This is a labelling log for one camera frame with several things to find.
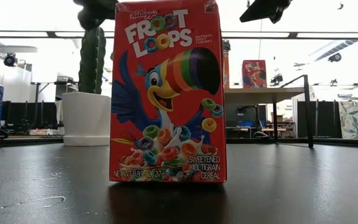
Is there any orange Frosted Mini Wheats box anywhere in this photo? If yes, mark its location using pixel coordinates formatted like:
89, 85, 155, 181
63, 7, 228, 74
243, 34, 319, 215
223, 50, 231, 90

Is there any wooden background desk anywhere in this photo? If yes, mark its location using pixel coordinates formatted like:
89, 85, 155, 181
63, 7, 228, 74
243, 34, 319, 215
261, 127, 288, 139

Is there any black partition panel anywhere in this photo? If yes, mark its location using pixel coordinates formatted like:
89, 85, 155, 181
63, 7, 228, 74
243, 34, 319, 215
296, 100, 343, 139
1, 101, 58, 128

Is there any floral patterned curtain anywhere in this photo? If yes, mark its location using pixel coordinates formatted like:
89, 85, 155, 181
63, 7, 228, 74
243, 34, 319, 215
337, 100, 358, 140

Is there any large red Froot Loops box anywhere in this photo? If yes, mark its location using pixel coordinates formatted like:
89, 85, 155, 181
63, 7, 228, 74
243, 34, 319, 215
108, 0, 228, 184

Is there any green cactus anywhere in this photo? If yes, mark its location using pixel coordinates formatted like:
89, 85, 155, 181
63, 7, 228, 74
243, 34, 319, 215
78, 26, 107, 95

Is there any white plant pot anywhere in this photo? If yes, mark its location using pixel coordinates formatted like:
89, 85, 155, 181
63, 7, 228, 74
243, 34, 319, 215
61, 91, 112, 147

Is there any grey background desk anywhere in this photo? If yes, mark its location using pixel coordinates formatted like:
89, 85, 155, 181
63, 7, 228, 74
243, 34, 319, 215
29, 76, 80, 103

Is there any black round spotlight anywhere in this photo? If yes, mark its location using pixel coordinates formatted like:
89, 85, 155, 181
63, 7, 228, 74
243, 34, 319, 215
3, 52, 18, 68

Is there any black hanging camera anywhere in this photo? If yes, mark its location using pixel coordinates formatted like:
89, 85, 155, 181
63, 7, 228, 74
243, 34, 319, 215
270, 73, 284, 86

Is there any grey ribbed ceiling duct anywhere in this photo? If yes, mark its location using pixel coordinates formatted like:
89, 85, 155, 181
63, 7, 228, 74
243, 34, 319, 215
315, 26, 358, 62

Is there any black overhead frame rail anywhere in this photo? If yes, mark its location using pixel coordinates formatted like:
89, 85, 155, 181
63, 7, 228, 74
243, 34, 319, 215
0, 30, 358, 40

